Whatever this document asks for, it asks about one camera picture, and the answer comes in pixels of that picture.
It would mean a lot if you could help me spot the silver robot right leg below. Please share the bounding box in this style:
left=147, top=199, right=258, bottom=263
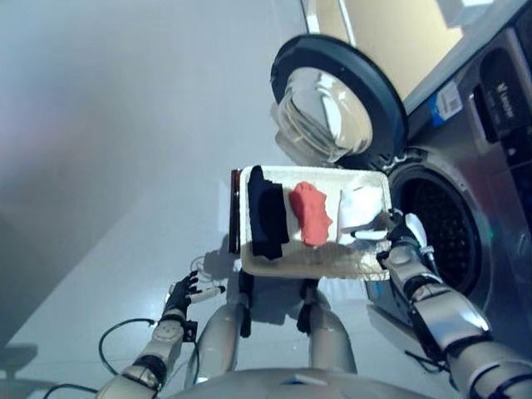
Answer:
left=297, top=280, right=358, bottom=375

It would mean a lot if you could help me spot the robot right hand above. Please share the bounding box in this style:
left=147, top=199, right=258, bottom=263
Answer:
left=352, top=209, right=429, bottom=249

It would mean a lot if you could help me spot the white garment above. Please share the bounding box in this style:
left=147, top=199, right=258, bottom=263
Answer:
left=337, top=185, right=392, bottom=242

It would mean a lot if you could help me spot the red garment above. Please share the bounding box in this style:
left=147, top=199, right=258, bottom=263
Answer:
left=289, top=181, right=335, bottom=247

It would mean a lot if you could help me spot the silver robot torso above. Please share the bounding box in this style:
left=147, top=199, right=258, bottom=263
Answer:
left=170, top=367, right=450, bottom=399

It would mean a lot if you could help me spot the black garment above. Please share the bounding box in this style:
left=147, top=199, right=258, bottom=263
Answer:
left=247, top=165, right=291, bottom=262

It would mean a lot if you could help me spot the round glass washer door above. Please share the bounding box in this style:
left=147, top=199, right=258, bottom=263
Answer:
left=269, top=34, right=411, bottom=165

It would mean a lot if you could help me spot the dark brown wooden stool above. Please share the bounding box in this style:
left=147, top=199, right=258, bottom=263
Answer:
left=228, top=169, right=253, bottom=254

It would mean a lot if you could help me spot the thin white floor cable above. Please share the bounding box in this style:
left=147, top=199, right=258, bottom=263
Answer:
left=190, top=255, right=217, bottom=283

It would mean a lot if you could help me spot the white woven tray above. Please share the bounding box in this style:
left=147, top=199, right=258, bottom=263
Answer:
left=239, top=165, right=394, bottom=282

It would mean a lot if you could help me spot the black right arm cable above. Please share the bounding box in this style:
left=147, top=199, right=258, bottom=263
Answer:
left=405, top=244, right=450, bottom=375

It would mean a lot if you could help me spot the blue washer sticker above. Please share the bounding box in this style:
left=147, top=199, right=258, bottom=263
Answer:
left=427, top=81, right=465, bottom=128

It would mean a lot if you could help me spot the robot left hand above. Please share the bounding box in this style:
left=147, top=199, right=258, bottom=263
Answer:
left=164, top=269, right=228, bottom=320

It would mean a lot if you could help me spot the grey front-load washing machine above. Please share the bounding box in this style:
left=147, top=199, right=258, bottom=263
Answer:
left=365, top=0, right=532, bottom=333

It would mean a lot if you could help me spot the silver robot leg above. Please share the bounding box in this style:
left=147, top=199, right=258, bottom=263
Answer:
left=186, top=269, right=254, bottom=383
left=297, top=280, right=358, bottom=375

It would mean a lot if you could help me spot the silver robot left leg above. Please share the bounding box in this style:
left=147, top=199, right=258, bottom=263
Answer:
left=186, top=269, right=254, bottom=383

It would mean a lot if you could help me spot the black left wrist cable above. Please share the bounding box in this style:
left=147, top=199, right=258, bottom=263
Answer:
left=98, top=318, right=200, bottom=399

